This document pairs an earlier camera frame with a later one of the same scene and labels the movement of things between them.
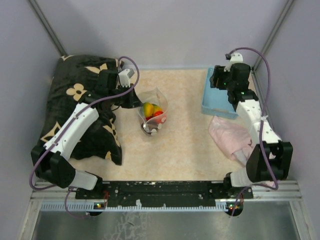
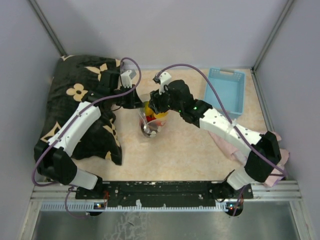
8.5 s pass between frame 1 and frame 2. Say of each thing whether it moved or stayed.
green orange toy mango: stayed
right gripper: moved
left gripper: stayed
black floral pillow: stayed
